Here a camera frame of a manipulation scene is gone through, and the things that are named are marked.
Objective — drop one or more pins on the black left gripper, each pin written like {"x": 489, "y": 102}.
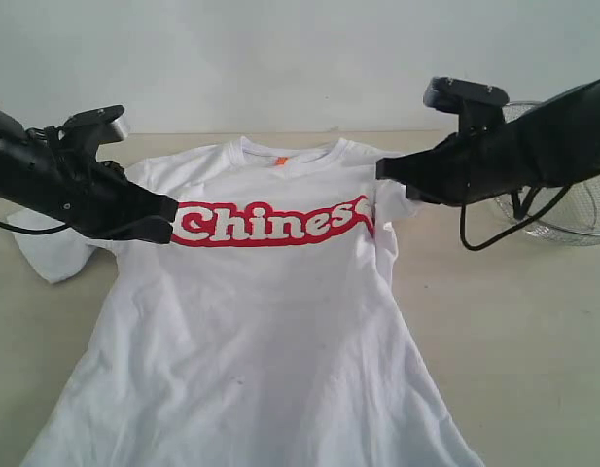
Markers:
{"x": 100, "y": 202}

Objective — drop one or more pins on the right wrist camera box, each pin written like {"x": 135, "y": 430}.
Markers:
{"x": 478, "y": 106}

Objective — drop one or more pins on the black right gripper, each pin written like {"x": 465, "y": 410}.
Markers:
{"x": 455, "y": 173}

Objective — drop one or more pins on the white t-shirt red print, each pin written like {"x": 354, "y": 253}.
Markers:
{"x": 266, "y": 333}

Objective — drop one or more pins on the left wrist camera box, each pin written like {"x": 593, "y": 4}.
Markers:
{"x": 85, "y": 132}

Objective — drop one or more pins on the metal wire mesh basket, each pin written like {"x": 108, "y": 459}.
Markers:
{"x": 574, "y": 220}

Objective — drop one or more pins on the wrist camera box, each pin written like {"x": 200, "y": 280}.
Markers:
{"x": 85, "y": 132}
{"x": 478, "y": 106}

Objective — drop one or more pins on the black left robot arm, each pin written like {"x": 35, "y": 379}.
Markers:
{"x": 54, "y": 171}

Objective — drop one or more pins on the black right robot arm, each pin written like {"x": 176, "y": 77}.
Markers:
{"x": 554, "y": 144}

